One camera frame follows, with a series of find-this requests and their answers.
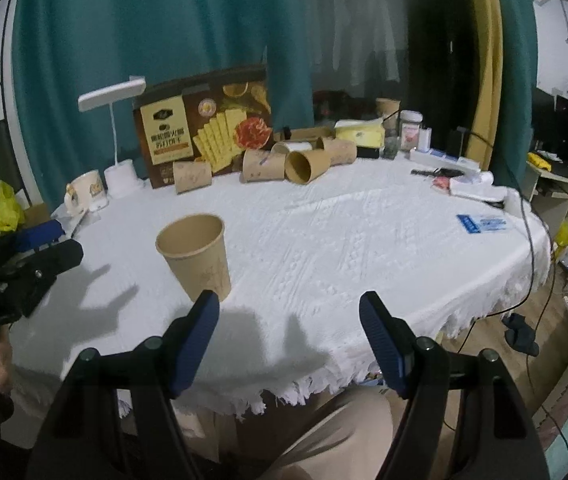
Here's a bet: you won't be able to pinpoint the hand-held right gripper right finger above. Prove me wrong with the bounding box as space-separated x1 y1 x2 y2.
359 291 550 480

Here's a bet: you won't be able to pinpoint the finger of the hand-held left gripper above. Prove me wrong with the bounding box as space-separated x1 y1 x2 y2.
13 220 66 255
16 239 85 318

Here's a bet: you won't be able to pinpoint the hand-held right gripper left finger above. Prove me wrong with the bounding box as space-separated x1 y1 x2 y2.
26 290 221 480

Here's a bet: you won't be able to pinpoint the brown paper cup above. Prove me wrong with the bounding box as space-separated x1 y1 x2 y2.
270 141 313 157
172 161 214 195
155 214 232 303
241 148 287 183
284 149 332 184
375 98 402 121
315 137 357 167

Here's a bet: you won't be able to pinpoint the person's left hand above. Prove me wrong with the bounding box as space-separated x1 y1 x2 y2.
0 327 16 397

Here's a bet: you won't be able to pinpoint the yellow plastic bag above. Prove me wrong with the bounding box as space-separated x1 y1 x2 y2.
0 180 26 233

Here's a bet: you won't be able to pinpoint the white printed mug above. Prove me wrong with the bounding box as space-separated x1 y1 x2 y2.
64 170 110 217

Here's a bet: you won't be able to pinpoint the white desk lamp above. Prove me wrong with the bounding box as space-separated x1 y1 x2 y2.
78 76 147 197

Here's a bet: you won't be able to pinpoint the white tablecloth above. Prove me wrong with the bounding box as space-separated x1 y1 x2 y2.
6 152 552 418

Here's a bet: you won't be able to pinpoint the person's beige trousers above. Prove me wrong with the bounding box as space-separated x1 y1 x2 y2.
174 385 407 480

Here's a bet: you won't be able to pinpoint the black cloth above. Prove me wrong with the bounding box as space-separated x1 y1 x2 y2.
503 312 540 358

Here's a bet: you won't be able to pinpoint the blue card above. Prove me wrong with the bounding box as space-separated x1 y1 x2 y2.
456 213 508 235

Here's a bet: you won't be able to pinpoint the white plastic bag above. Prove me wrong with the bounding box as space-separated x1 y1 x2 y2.
449 172 510 206

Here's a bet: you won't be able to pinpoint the white power strip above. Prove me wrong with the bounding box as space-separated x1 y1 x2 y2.
409 149 482 171

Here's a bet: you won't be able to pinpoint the brown cracker box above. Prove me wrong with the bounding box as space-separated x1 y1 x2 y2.
132 64 274 190

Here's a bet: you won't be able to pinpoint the yellow tissue box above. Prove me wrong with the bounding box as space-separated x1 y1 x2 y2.
334 116 386 149

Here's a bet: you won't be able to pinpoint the clear jar with white lid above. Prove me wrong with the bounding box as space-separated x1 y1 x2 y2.
399 110 424 152

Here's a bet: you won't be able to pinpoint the beige side desk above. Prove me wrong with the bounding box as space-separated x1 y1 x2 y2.
521 160 568 233

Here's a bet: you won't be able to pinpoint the teal curtain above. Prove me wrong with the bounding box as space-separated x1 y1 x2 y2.
489 0 538 196
11 0 315 201

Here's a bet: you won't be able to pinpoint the yellow curtain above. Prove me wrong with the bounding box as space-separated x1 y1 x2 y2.
464 0 507 173

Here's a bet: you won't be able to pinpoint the white sheer curtain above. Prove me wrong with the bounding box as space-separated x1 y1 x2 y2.
294 0 410 103

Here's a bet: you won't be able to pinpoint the black cable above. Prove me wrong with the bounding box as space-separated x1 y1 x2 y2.
456 127 568 466

